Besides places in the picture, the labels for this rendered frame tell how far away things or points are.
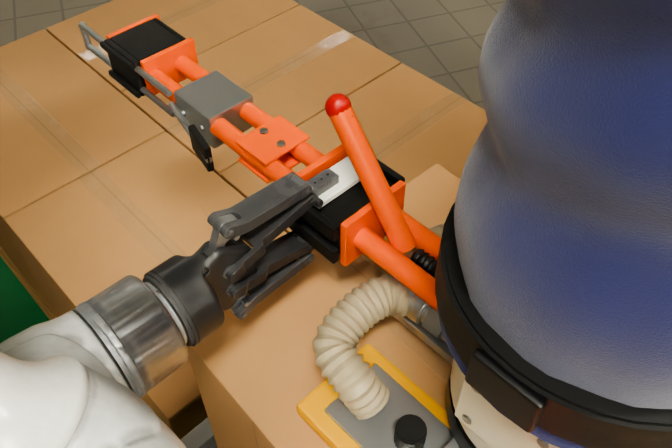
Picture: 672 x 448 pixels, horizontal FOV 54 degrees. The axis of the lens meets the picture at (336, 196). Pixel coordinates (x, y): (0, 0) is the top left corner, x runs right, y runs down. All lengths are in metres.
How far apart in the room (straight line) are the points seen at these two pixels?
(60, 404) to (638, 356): 0.29
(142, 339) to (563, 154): 0.36
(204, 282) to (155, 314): 0.05
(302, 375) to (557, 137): 0.46
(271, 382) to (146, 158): 0.93
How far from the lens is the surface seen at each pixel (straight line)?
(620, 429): 0.42
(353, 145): 0.58
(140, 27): 0.89
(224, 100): 0.76
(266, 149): 0.69
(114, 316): 0.55
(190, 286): 0.56
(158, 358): 0.55
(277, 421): 0.67
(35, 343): 0.54
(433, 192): 0.85
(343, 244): 0.62
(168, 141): 1.57
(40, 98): 1.80
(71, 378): 0.40
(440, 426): 0.65
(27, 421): 0.38
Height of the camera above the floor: 1.56
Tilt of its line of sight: 47 degrees down
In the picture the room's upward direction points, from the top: straight up
